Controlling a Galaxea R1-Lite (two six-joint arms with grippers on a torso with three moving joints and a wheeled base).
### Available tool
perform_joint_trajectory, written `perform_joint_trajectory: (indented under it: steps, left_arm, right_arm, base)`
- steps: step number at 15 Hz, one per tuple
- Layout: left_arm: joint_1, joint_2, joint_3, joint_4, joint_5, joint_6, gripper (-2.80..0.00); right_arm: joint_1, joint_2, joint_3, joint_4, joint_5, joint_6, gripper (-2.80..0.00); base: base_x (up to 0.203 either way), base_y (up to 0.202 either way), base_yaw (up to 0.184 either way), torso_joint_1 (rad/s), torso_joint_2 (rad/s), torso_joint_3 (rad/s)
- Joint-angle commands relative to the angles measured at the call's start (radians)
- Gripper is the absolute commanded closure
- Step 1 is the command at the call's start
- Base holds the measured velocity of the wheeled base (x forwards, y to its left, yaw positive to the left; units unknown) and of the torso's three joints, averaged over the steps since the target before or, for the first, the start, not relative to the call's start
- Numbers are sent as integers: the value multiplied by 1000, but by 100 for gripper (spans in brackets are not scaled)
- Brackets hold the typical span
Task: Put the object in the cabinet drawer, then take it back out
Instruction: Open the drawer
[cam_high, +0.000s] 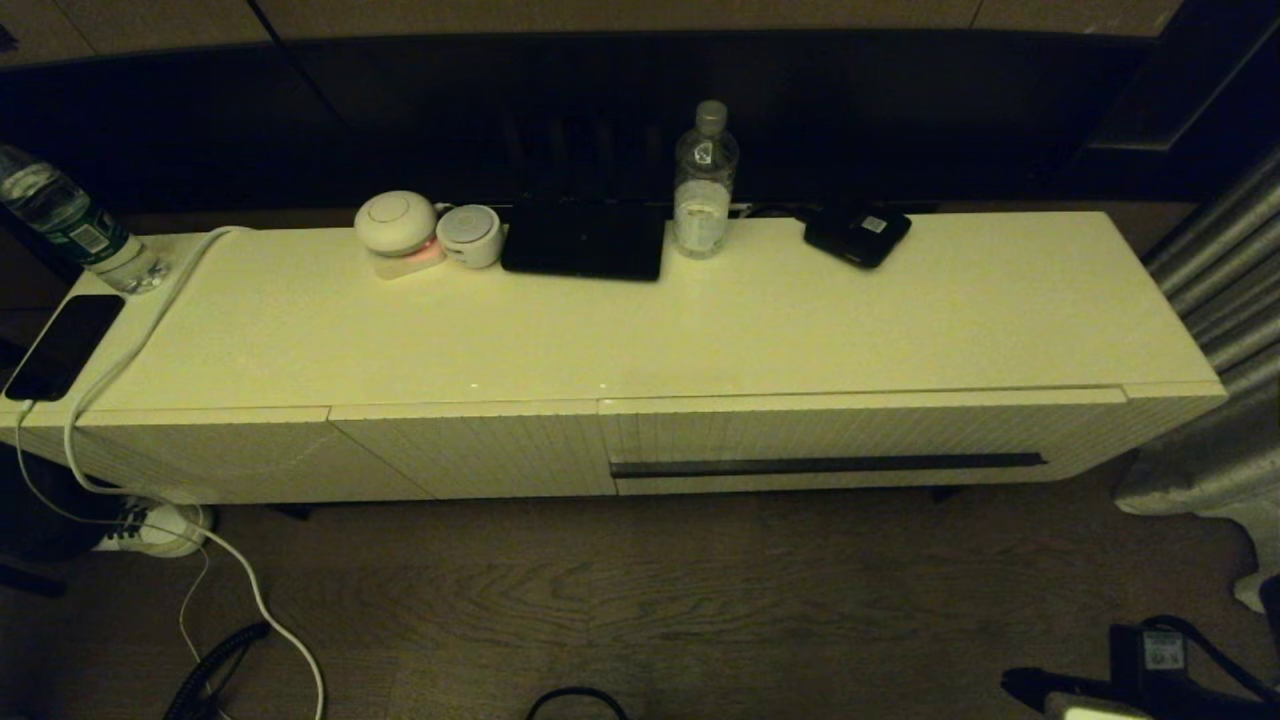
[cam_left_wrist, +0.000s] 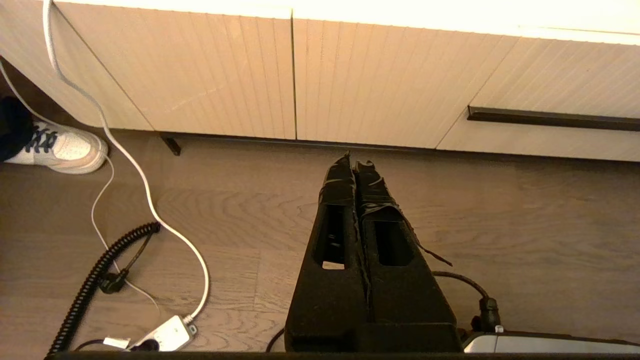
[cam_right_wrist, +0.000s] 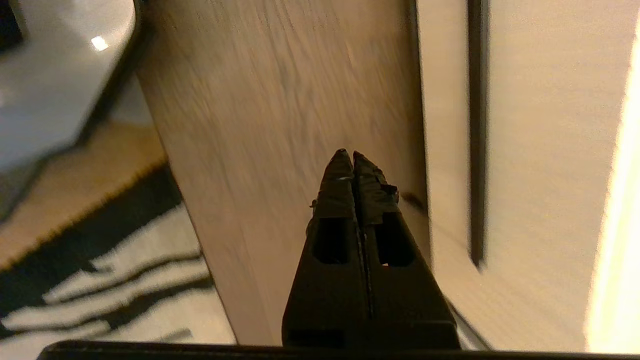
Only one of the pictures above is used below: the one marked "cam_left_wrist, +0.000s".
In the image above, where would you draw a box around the white ribbed cabinet door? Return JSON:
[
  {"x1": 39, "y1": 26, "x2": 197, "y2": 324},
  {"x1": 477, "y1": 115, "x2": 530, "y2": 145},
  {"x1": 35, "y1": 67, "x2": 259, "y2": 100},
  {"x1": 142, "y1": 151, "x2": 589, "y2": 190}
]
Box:
[
  {"x1": 51, "y1": 1, "x2": 297, "y2": 141},
  {"x1": 291, "y1": 17, "x2": 522, "y2": 151}
]

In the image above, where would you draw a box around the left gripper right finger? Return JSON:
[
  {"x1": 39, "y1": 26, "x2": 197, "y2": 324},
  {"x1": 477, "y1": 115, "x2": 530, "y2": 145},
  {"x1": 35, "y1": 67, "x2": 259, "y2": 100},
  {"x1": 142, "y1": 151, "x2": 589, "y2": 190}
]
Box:
[{"x1": 355, "y1": 160, "x2": 457, "y2": 326}]

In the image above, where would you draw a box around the black coiled cable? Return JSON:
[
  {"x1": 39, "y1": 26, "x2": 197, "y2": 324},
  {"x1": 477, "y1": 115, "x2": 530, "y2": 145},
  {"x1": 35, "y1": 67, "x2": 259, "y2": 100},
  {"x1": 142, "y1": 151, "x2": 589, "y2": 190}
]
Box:
[{"x1": 47, "y1": 222, "x2": 162, "y2": 357}]

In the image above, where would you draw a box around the dark furniture leg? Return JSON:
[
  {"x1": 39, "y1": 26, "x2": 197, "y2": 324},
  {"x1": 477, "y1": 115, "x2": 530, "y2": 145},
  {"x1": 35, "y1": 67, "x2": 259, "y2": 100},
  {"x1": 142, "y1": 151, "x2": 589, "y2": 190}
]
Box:
[{"x1": 159, "y1": 133, "x2": 182, "y2": 157}]

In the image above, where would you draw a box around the thin white charging cable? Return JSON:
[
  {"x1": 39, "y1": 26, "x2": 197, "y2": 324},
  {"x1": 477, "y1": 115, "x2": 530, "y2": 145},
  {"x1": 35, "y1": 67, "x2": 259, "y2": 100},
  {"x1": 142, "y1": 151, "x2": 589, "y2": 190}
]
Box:
[{"x1": 0, "y1": 60, "x2": 163, "y2": 321}]

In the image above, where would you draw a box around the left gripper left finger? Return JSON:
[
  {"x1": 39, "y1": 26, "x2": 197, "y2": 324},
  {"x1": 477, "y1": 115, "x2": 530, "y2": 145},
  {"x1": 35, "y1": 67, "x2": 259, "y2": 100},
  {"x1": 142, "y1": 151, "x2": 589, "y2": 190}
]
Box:
[{"x1": 286, "y1": 152, "x2": 372, "y2": 327}]

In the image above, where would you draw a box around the thick white power cable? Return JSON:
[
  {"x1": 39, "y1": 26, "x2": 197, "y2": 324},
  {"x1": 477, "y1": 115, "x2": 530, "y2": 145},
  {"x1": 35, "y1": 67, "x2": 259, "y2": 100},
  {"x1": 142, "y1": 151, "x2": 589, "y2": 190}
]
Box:
[{"x1": 41, "y1": 0, "x2": 210, "y2": 326}]

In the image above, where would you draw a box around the white low cabinet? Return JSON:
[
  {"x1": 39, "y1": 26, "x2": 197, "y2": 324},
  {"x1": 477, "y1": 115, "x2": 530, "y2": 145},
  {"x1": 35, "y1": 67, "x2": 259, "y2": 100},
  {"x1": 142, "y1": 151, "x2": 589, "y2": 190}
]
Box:
[{"x1": 0, "y1": 0, "x2": 640, "y2": 163}]

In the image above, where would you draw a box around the white sneaker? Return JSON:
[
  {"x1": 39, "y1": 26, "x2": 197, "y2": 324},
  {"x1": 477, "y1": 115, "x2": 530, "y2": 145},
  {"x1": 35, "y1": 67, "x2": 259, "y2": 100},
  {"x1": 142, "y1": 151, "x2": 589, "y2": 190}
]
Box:
[{"x1": 4, "y1": 120, "x2": 108, "y2": 175}]

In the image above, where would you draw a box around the white power strip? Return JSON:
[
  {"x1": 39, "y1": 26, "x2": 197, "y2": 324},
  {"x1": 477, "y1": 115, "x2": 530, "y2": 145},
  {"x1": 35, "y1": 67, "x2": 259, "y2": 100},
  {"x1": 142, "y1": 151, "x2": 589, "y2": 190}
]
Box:
[{"x1": 129, "y1": 315, "x2": 198, "y2": 352}]

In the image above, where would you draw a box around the dark trouser leg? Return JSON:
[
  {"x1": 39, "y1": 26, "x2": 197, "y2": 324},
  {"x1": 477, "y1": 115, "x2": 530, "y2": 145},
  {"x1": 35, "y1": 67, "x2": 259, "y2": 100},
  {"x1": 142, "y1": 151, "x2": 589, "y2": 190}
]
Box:
[{"x1": 0, "y1": 96, "x2": 35, "y2": 162}]

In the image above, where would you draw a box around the white cabinet drawer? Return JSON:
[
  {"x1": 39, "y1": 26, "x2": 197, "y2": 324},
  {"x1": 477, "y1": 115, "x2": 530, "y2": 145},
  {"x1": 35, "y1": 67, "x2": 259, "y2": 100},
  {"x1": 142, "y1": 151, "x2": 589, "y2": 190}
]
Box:
[{"x1": 436, "y1": 27, "x2": 640, "y2": 163}]

